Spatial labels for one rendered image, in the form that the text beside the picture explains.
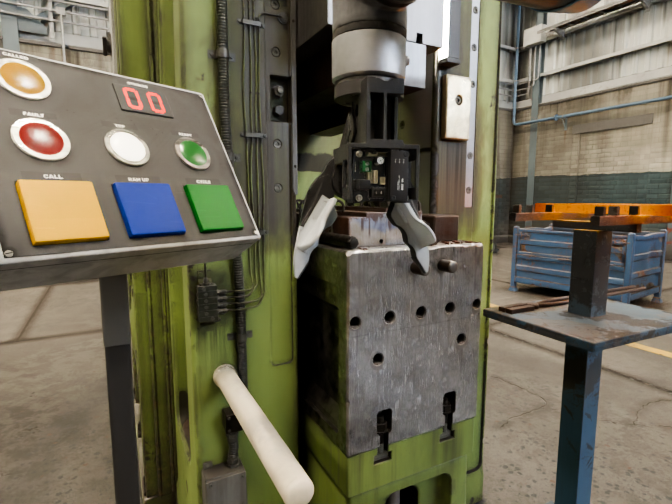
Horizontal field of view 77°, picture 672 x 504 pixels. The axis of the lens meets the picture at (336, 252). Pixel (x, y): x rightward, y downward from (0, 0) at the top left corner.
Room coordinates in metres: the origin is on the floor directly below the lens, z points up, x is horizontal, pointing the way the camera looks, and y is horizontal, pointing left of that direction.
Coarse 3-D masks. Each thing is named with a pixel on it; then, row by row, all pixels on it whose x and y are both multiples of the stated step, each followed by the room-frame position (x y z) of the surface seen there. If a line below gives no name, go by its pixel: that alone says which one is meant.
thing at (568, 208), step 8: (536, 208) 1.17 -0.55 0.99; (544, 208) 1.14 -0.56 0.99; (560, 208) 1.10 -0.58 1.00; (568, 208) 1.08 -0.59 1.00; (576, 208) 1.06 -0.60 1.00; (584, 208) 1.05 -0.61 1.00; (592, 208) 1.03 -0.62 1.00; (624, 208) 0.96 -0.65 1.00; (648, 208) 0.92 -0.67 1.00; (656, 208) 0.91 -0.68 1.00; (664, 208) 0.89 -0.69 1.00
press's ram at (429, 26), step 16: (304, 0) 1.00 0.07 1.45; (320, 0) 0.92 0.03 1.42; (432, 0) 1.02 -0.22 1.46; (304, 16) 1.00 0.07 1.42; (320, 16) 0.92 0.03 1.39; (416, 16) 1.00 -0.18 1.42; (432, 16) 1.02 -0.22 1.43; (304, 32) 1.00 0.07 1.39; (320, 32) 0.94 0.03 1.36; (416, 32) 1.00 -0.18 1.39; (432, 32) 1.02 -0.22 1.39; (304, 48) 1.03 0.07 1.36; (320, 48) 1.03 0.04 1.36; (432, 48) 1.03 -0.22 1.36
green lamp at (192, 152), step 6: (180, 144) 0.65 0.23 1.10; (186, 144) 0.66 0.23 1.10; (192, 144) 0.67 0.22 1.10; (180, 150) 0.64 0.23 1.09; (186, 150) 0.65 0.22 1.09; (192, 150) 0.66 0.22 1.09; (198, 150) 0.67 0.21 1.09; (186, 156) 0.65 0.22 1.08; (192, 156) 0.65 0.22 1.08; (198, 156) 0.66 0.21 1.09; (204, 156) 0.67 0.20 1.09; (192, 162) 0.65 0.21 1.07; (198, 162) 0.66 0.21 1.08; (204, 162) 0.67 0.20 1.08
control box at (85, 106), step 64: (0, 64) 0.52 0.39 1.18; (64, 64) 0.58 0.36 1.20; (0, 128) 0.48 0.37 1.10; (64, 128) 0.53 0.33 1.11; (128, 128) 0.60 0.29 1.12; (192, 128) 0.69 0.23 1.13; (0, 192) 0.44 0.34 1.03; (0, 256) 0.41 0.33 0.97; (64, 256) 0.45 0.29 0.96; (128, 256) 0.52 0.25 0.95; (192, 256) 0.61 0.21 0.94
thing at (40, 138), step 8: (24, 128) 0.49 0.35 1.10; (32, 128) 0.50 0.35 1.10; (40, 128) 0.51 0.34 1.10; (48, 128) 0.51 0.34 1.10; (24, 136) 0.49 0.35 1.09; (32, 136) 0.49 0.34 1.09; (40, 136) 0.50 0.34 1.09; (48, 136) 0.51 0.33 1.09; (56, 136) 0.52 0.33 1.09; (24, 144) 0.48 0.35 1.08; (32, 144) 0.49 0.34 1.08; (40, 144) 0.50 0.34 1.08; (48, 144) 0.50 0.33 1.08; (56, 144) 0.51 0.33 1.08; (40, 152) 0.49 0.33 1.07; (48, 152) 0.50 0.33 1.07; (56, 152) 0.50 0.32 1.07
